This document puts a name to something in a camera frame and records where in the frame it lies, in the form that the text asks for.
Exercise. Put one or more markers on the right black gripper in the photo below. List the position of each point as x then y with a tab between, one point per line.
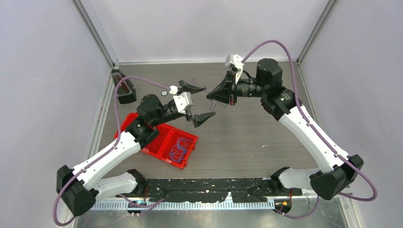
224	91

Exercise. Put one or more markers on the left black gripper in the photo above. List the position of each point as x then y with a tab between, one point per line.
186	87

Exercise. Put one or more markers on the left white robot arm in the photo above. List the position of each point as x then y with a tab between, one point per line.
82	186

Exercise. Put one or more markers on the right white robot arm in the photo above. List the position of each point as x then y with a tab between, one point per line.
336	168

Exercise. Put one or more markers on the red three-compartment bin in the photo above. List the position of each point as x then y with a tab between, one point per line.
163	141

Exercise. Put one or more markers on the black wedge stand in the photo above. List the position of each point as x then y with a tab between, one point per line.
126	92

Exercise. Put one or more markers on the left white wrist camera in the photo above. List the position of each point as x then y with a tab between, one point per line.
182	100

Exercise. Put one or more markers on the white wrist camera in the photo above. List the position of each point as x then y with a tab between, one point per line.
235	63
182	100

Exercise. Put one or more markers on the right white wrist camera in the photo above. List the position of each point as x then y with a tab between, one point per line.
235	63

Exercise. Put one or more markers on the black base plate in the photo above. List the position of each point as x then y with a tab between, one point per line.
213	190

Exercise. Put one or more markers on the slotted cable duct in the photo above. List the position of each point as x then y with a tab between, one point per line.
225	205

